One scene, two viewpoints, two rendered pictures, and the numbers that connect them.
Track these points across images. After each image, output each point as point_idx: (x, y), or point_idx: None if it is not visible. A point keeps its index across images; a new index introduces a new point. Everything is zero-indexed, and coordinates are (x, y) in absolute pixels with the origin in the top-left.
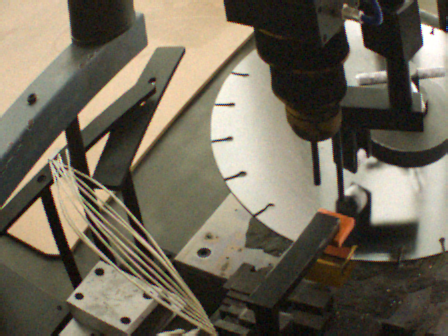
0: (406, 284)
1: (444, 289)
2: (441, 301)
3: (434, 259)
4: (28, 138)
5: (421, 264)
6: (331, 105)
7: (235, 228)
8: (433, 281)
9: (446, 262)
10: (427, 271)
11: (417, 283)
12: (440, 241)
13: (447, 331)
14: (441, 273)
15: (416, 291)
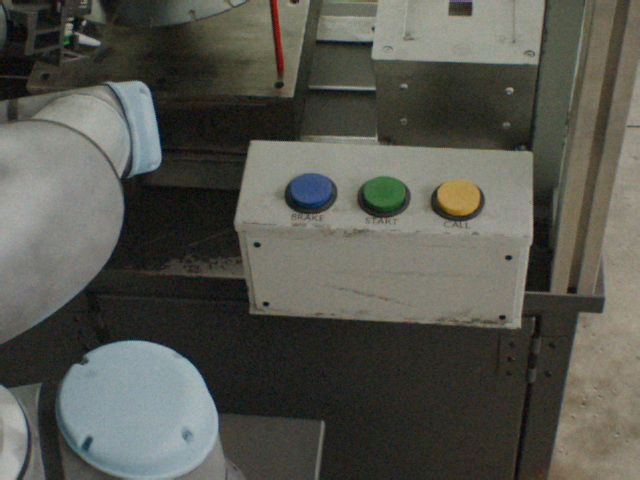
0: (89, 23)
1: (84, 49)
2: (71, 51)
3: (117, 32)
4: None
5: (110, 25)
6: None
7: None
8: (92, 38)
9: (115, 42)
10: (104, 32)
11: (90, 29)
12: (137, 31)
13: (38, 66)
14: (102, 42)
15: (82, 31)
